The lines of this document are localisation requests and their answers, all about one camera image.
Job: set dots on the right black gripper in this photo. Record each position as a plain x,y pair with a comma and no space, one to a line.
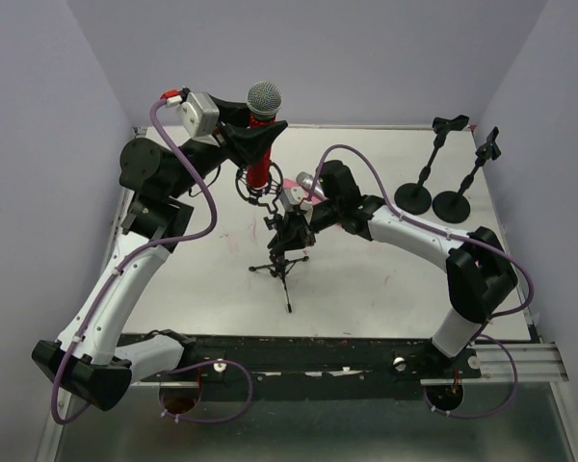
296,226

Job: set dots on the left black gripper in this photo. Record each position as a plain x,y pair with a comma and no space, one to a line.
229,136

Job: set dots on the red glitter microphone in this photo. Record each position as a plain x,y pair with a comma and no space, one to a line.
260,168

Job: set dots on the black tripod microphone stand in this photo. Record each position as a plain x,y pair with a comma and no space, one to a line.
276,199

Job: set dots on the black round-base stand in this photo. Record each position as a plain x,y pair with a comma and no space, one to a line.
452,206
414,198

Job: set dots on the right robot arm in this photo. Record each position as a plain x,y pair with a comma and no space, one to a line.
479,277

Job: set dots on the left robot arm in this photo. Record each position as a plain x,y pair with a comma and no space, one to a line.
171,205

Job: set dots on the pink microphone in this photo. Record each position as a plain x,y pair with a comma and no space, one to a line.
289,184

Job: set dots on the silver microphone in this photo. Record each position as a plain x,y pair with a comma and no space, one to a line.
306,181

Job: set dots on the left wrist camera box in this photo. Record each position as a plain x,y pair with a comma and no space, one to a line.
197,112

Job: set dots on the black mounting rail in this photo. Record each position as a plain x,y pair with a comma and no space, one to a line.
231,368

